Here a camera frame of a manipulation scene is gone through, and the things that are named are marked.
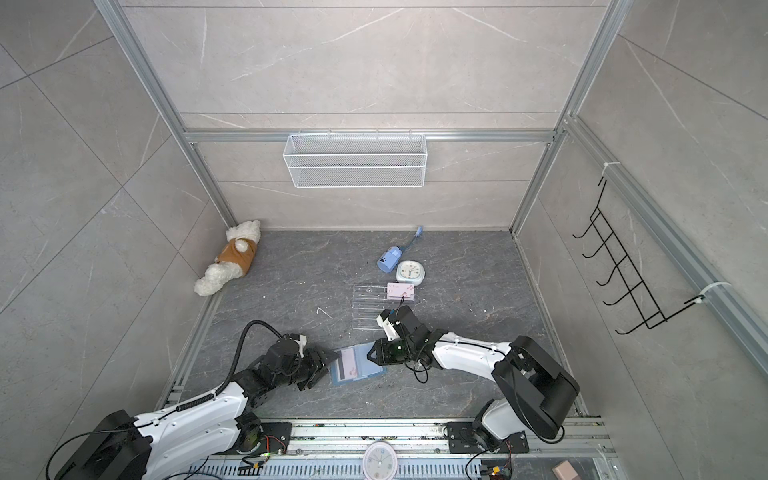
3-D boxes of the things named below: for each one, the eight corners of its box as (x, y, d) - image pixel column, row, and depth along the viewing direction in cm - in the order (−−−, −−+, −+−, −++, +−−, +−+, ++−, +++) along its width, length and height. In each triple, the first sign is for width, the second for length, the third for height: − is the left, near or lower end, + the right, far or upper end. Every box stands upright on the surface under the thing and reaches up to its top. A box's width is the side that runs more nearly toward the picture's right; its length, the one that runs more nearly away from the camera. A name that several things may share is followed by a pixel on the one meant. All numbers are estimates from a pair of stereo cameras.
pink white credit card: (387, 307, 99) (387, 292, 92) (387, 298, 102) (387, 282, 94) (413, 307, 99) (414, 292, 92) (412, 298, 102) (414, 282, 94)
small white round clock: (394, 286, 105) (394, 281, 103) (394, 264, 111) (394, 259, 109) (426, 286, 105) (427, 281, 103) (424, 264, 111) (425, 259, 109)
